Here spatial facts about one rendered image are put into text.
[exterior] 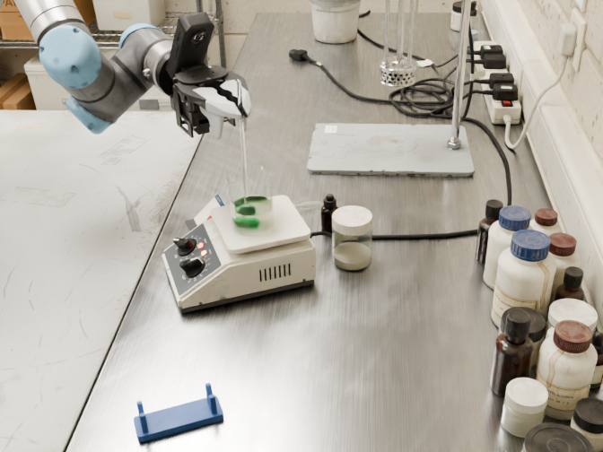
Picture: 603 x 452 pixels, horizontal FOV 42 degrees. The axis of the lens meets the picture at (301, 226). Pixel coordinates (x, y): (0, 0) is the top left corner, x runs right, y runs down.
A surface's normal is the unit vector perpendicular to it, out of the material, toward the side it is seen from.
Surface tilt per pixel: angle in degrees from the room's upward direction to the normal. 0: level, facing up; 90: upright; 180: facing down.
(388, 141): 0
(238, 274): 90
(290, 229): 0
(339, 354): 0
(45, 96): 92
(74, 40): 47
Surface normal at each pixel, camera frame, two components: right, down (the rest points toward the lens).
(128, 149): -0.03, -0.85
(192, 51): 0.48, 0.82
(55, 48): -0.07, -0.18
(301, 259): 0.33, 0.50
